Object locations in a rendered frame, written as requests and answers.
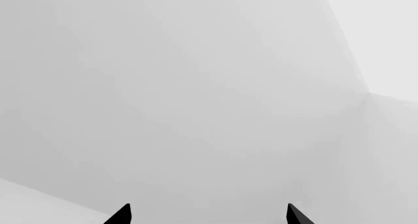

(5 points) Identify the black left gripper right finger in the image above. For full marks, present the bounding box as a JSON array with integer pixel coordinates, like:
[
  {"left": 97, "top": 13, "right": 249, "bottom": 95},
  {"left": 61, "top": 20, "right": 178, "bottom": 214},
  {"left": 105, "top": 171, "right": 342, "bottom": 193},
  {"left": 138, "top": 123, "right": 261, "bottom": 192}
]
[{"left": 286, "top": 202, "right": 315, "bottom": 224}]

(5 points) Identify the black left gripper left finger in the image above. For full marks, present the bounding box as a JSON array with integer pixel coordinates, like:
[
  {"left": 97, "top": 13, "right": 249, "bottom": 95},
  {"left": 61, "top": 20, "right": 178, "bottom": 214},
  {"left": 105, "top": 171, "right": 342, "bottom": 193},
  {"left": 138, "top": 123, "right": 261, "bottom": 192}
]
[{"left": 103, "top": 202, "right": 133, "bottom": 224}]

